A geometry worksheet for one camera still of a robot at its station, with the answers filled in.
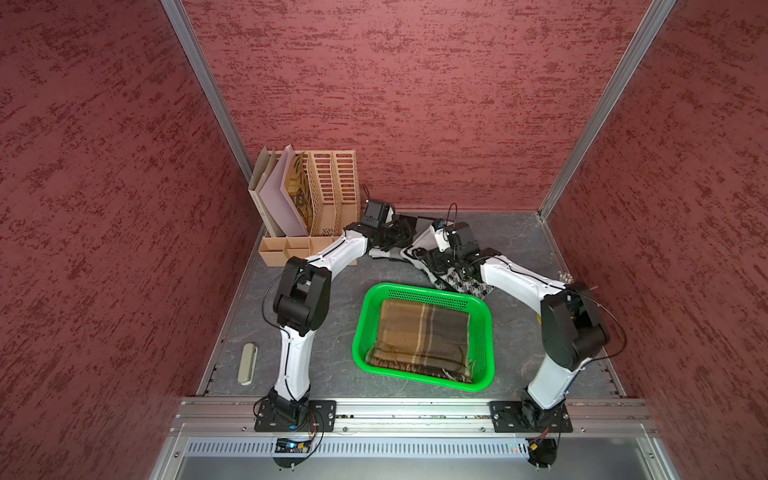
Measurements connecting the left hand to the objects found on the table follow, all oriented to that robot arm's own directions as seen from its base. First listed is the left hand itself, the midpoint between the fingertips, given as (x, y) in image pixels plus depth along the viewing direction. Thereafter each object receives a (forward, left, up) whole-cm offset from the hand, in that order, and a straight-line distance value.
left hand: (408, 239), depth 95 cm
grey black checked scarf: (+16, -6, -9) cm, 19 cm away
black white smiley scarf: (-10, -14, -8) cm, 19 cm away
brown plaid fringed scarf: (-29, -4, -9) cm, 31 cm away
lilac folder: (+5, +42, +6) cm, 42 cm away
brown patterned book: (+17, +38, +7) cm, 42 cm away
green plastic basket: (-27, +12, -4) cm, 30 cm away
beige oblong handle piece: (-37, +45, -10) cm, 59 cm away
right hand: (-5, -9, -3) cm, 10 cm away
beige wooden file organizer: (+29, +29, 0) cm, 41 cm away
